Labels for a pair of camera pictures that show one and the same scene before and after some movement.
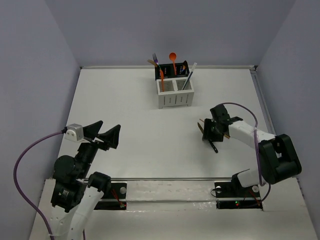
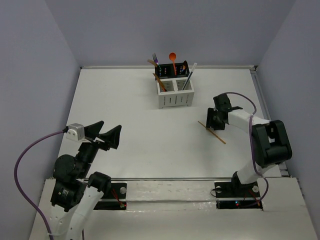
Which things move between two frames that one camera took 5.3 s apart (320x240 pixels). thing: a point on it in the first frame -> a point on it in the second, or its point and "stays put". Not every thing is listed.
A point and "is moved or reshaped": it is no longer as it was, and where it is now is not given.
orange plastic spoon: x=172 y=56 stays put
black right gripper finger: x=208 y=129 -> x=210 y=118
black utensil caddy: x=182 y=70 stays put
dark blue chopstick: x=186 y=83 stays put
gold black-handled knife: x=210 y=142 -> x=160 y=81
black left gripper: x=99 y=142 stays put
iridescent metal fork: x=156 y=60 stays put
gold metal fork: x=152 y=62 stays put
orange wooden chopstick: x=226 y=136 is moved or reshaped
